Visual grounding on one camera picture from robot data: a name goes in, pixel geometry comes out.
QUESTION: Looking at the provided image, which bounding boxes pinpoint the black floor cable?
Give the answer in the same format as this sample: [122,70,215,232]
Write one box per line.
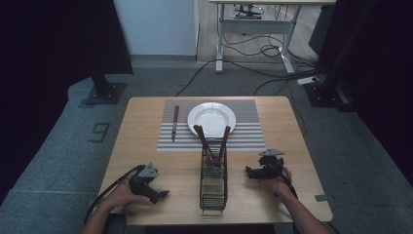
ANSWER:
[174,58,218,98]
[252,68,323,97]

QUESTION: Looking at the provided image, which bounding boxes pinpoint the grey tape piece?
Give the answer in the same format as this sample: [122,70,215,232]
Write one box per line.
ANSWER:
[314,193,335,203]

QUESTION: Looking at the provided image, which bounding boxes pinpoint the black stand with base plate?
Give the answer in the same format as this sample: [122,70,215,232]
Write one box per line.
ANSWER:
[85,73,128,106]

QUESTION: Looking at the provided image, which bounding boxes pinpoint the brown chopsticks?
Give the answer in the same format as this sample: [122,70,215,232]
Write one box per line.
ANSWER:
[193,124,218,170]

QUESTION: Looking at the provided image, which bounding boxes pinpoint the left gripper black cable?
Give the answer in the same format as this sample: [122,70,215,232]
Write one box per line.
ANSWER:
[83,164,146,225]

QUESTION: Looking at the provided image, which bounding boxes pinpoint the person's left hand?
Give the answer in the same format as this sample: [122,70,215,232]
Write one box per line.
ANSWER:
[106,171,152,210]

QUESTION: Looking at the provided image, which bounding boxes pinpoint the white plate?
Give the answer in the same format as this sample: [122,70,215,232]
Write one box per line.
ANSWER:
[187,101,238,139]

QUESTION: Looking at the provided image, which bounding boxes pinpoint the wooden-handled utensil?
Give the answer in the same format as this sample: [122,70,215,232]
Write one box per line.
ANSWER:
[217,125,232,169]

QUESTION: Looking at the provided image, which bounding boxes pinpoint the grey striped placemat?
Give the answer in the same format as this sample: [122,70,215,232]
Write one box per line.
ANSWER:
[156,98,267,153]

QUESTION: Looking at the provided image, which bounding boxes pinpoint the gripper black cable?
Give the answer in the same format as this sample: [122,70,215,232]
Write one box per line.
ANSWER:
[266,162,299,200]
[83,164,146,225]

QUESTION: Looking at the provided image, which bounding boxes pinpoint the black wire cutlery basket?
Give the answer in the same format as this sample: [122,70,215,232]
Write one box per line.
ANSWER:
[199,136,229,213]

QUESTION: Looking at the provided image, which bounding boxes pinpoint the wooden-handled table knife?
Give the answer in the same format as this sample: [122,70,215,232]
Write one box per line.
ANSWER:
[170,104,180,143]

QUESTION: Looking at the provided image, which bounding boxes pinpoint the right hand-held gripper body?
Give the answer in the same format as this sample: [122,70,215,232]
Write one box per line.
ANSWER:
[258,148,286,180]

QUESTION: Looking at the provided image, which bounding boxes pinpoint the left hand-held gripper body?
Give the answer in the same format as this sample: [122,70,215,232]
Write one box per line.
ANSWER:
[128,162,162,205]

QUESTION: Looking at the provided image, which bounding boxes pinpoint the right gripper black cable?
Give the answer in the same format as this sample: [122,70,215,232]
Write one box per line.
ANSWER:
[266,162,299,200]

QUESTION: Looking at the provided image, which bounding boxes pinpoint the person's right hand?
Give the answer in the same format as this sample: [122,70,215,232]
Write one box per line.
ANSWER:
[264,167,293,200]

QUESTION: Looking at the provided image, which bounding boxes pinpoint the black curtain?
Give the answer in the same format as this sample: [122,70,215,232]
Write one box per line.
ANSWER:
[0,0,134,196]
[308,0,413,186]

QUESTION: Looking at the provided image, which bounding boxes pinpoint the device under desk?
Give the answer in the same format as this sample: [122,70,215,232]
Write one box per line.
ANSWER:
[234,4,263,20]

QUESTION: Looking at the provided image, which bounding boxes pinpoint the white-legged desk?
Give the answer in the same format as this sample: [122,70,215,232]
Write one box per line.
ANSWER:
[208,0,337,75]

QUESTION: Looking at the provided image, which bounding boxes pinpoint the white power strip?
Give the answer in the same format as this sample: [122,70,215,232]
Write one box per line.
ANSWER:
[296,75,320,87]

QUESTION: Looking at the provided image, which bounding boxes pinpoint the black stand base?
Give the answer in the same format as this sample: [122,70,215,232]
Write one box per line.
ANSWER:
[304,81,356,113]

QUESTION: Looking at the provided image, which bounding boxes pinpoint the tangle of black floor cables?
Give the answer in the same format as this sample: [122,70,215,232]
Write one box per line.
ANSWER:
[222,32,320,71]

